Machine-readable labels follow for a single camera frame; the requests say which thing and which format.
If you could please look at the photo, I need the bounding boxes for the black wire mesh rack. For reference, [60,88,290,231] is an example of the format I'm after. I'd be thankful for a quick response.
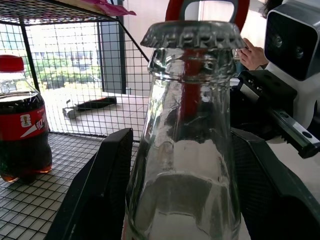
[0,0,151,240]

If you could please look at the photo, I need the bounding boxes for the cola bottle with red cap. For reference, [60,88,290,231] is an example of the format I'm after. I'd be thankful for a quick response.
[0,54,53,184]

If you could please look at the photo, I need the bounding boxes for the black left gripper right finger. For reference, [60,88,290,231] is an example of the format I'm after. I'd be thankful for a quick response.
[231,128,320,240]

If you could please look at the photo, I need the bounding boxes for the person's dark-haired head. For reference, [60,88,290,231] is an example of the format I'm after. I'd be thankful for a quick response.
[258,0,285,19]

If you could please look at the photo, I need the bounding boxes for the red bottle opener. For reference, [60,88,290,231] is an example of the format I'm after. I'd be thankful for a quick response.
[164,0,251,118]

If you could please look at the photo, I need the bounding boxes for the pink snack package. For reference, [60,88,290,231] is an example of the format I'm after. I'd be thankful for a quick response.
[81,0,137,17]

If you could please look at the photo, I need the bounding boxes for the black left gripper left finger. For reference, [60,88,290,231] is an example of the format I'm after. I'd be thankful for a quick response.
[46,128,134,240]

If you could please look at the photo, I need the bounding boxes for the person's bare hand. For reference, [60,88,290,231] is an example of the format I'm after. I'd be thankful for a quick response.
[237,37,270,71]

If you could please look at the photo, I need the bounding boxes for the silver crown bottle cap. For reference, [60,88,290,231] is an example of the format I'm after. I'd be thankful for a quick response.
[140,20,247,50]

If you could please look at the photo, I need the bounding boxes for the black and grey flat tool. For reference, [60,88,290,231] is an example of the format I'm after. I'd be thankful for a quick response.
[62,96,118,120]

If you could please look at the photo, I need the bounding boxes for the clear glass bottle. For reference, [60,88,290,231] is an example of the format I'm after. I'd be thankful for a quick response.
[121,47,242,240]

